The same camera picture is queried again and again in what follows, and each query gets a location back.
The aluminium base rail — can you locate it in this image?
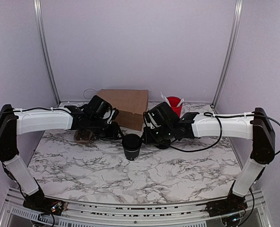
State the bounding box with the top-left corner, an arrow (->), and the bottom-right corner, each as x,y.
0,188 -> 273,227

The left aluminium frame post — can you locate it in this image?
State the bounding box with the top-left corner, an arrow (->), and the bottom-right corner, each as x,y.
33,0 -> 60,106

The white stirrer right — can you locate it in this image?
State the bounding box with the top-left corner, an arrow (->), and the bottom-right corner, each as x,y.
177,98 -> 184,107

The aluminium frame post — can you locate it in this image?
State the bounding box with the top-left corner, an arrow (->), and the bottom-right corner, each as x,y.
33,0 -> 60,106
211,0 -> 244,108

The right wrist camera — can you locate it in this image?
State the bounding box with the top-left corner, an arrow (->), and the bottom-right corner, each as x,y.
143,112 -> 155,129

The white stirrer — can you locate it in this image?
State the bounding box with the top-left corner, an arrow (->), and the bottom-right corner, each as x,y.
161,93 -> 170,105
177,98 -> 184,107

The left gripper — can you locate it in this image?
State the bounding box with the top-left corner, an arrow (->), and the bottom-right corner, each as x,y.
88,116 -> 125,141

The brown paper bag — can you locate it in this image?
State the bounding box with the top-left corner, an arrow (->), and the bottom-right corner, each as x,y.
97,89 -> 149,131

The right aluminium frame post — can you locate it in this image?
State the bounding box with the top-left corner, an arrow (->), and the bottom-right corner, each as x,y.
211,0 -> 244,108

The red cylindrical holder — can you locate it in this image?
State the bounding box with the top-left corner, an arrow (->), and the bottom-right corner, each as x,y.
167,96 -> 183,117

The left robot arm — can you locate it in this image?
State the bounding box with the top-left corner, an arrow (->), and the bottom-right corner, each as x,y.
0,95 -> 123,216

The black paper coffee cup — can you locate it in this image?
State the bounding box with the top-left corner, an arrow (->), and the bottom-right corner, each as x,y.
123,146 -> 141,161

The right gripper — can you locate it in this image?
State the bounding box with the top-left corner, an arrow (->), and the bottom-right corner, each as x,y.
140,124 -> 173,146

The cardboard cup carrier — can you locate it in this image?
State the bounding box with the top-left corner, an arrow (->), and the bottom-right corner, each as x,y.
74,130 -> 95,144

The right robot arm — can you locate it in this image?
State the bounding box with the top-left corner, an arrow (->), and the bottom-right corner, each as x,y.
141,102 -> 276,217

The white stirrer left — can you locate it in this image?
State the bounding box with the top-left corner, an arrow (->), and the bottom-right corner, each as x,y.
161,93 -> 170,105

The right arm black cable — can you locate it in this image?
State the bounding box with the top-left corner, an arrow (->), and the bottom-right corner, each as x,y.
143,111 -> 280,157

